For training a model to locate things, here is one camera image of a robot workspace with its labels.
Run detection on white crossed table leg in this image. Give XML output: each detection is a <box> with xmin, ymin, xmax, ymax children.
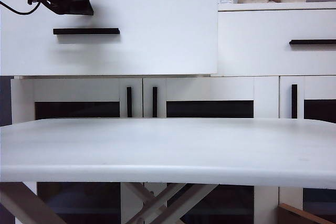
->
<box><xmin>122</xmin><ymin>182</ymin><xmax>173</xmax><ymax>224</ymax></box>
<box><xmin>129</xmin><ymin>183</ymin><xmax>218</xmax><ymax>224</ymax></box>

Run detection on white cabinet drawer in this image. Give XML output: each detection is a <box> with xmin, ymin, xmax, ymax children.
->
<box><xmin>218</xmin><ymin>9</ymin><xmax>336</xmax><ymax>77</ymax></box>
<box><xmin>0</xmin><ymin>0</ymin><xmax>219</xmax><ymax>76</ymax></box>

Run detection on brown wooden board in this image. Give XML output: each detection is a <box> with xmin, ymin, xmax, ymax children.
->
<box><xmin>278</xmin><ymin>202</ymin><xmax>336</xmax><ymax>224</ymax></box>

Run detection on black vertical door handle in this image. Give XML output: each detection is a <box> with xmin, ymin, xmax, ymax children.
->
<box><xmin>127</xmin><ymin>87</ymin><xmax>133</xmax><ymax>118</ymax></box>
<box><xmin>291</xmin><ymin>84</ymin><xmax>298</xmax><ymax>119</ymax></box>
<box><xmin>152</xmin><ymin>87</ymin><xmax>158</xmax><ymax>118</ymax></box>

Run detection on white cabinet door dark window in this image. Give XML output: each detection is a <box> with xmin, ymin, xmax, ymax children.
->
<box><xmin>10</xmin><ymin>77</ymin><xmax>143</xmax><ymax>224</ymax></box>
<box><xmin>279</xmin><ymin>76</ymin><xmax>336</xmax><ymax>224</ymax></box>
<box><xmin>143</xmin><ymin>77</ymin><xmax>279</xmax><ymax>224</ymax></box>

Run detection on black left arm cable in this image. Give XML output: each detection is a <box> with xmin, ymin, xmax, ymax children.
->
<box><xmin>0</xmin><ymin>0</ymin><xmax>41</xmax><ymax>15</ymax></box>

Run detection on black horizontal drawer handle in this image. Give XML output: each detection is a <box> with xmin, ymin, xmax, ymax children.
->
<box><xmin>53</xmin><ymin>27</ymin><xmax>120</xmax><ymax>35</ymax></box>
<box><xmin>289</xmin><ymin>39</ymin><xmax>336</xmax><ymax>45</ymax></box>

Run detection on white sideboard cabinet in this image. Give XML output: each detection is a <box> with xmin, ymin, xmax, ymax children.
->
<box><xmin>10</xmin><ymin>1</ymin><xmax>336</xmax><ymax>224</ymax></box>

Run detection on brown table leg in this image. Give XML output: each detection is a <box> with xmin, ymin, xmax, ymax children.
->
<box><xmin>0</xmin><ymin>182</ymin><xmax>68</xmax><ymax>224</ymax></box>

